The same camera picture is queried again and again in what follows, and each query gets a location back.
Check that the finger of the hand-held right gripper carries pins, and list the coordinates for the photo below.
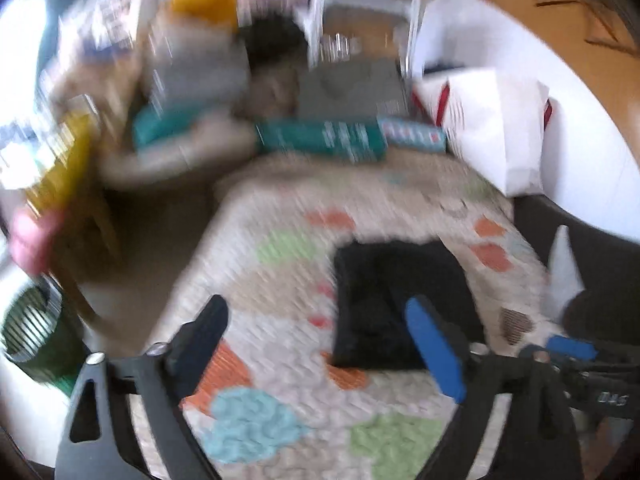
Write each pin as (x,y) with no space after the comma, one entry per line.
(570,349)

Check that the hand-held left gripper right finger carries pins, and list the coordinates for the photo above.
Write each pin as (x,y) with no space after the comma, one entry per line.
(435,345)

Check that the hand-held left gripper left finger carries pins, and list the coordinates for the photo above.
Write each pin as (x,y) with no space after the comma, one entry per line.
(200,340)

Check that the black pants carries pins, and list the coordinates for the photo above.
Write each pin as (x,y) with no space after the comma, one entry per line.
(370,300)

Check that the dark round cloth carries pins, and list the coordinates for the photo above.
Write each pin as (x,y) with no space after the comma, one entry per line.
(600,315)

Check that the white triangular cloth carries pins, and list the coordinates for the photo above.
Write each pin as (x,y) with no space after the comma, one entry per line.
(562,275)

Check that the patchwork quilted blanket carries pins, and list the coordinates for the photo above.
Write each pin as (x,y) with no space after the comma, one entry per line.
(280,280)

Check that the wooden chair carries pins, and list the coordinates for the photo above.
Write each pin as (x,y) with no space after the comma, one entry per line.
(95,220)

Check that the green mesh basket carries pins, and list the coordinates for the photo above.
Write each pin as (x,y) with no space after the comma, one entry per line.
(30,325)

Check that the beige padded cushion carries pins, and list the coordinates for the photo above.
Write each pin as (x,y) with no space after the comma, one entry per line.
(200,147)

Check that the pink cushion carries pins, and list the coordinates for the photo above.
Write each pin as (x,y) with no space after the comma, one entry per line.
(35,240)

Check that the light blue box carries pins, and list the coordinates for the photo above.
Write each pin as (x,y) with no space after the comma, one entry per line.
(410,135)

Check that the teal cushion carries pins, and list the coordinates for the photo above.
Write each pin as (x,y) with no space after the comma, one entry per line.
(160,127)

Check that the yellow plush cushion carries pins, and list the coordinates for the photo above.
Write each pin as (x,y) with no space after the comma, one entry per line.
(60,170)

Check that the long green box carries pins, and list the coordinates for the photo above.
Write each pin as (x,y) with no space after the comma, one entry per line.
(320,137)

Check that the brown paper bag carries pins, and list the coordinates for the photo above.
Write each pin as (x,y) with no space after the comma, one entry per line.
(120,85)

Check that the grey cloth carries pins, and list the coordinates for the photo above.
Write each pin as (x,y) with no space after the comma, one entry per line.
(350,90)

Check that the white cloth pile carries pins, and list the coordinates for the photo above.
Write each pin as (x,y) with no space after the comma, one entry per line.
(200,65)

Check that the wooden staircase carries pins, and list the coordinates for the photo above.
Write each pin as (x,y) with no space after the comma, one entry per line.
(575,20)

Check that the white shelf rack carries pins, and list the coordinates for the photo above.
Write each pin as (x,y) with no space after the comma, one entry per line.
(315,15)

